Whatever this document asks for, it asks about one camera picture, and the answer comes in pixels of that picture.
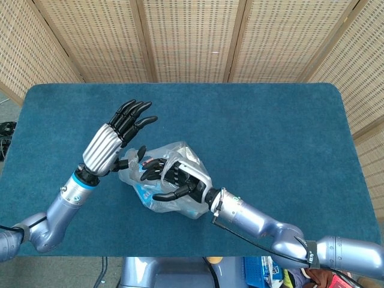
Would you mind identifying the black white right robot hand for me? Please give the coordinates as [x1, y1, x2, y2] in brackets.
[140, 158, 223, 208]

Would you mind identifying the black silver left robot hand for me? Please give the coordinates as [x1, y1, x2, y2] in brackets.
[74, 100, 158, 184]

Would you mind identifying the clear plastic shopping bag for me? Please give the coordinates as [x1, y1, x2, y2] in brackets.
[118, 141, 212, 219]

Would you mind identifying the blue printed carton box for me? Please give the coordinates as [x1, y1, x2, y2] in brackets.
[134, 182, 164, 206]

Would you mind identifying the blue carpet table cover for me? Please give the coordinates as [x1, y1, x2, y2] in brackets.
[0, 83, 382, 258]

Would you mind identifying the blue grey robot torso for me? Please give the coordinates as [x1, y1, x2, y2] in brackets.
[118, 256, 250, 288]

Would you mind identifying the blue plastic basket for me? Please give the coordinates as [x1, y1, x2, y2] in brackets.
[243, 256, 265, 283]

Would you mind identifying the white blue printed package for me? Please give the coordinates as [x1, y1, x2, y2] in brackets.
[260, 256, 284, 284]

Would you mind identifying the woven bamboo folding screen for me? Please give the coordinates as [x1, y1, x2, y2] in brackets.
[0, 0, 384, 223]

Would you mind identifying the brown cloth bundle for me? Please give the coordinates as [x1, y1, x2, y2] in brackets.
[302, 266, 334, 288]

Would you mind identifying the red flat item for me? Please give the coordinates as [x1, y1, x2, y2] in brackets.
[331, 271, 355, 288]

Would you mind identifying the black cable along right arm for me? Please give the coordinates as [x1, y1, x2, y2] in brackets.
[211, 215, 384, 286]

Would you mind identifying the black cable bundle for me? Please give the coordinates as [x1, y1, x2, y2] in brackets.
[0, 121, 17, 161]

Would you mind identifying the black cable on floor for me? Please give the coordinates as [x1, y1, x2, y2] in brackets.
[94, 256, 109, 288]

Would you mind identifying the black strap on right arm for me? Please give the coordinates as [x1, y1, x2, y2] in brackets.
[305, 239, 319, 269]

